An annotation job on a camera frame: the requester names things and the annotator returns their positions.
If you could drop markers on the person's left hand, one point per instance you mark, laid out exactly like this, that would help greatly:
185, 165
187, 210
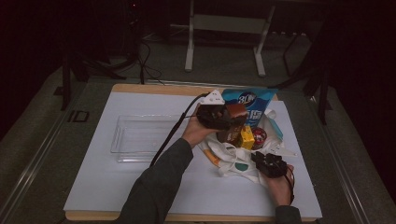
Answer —
194, 132

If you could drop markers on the white tote bag coloured patches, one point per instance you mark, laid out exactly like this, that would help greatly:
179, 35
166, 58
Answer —
232, 161

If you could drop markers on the yellow snack packet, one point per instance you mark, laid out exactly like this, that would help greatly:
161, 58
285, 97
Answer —
247, 138

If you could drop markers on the black stand with legs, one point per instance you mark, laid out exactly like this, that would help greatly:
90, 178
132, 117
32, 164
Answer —
67, 81

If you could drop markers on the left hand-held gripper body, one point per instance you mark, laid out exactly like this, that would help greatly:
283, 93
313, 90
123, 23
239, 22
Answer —
211, 116

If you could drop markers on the white metal stand frame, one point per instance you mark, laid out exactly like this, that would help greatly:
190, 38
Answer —
229, 24

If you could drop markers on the black metal stand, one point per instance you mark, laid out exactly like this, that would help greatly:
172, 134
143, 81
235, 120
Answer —
323, 99

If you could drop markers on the person's right hand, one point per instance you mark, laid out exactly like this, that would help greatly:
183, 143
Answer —
281, 189

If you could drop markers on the long brown box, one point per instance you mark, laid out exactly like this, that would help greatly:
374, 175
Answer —
236, 121

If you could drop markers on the black floor bracket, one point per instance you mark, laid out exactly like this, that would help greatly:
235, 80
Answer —
72, 116

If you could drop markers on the white table mat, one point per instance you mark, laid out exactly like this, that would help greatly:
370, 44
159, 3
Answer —
99, 180

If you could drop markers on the clear plastic container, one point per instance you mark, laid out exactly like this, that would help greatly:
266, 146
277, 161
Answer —
137, 137

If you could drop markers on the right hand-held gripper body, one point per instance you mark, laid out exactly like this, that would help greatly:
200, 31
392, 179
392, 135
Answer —
274, 166

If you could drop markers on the small red-lidded jar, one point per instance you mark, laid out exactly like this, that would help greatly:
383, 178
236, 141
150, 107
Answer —
260, 135

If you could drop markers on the blue snack pouch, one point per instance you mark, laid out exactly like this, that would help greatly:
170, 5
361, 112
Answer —
257, 104

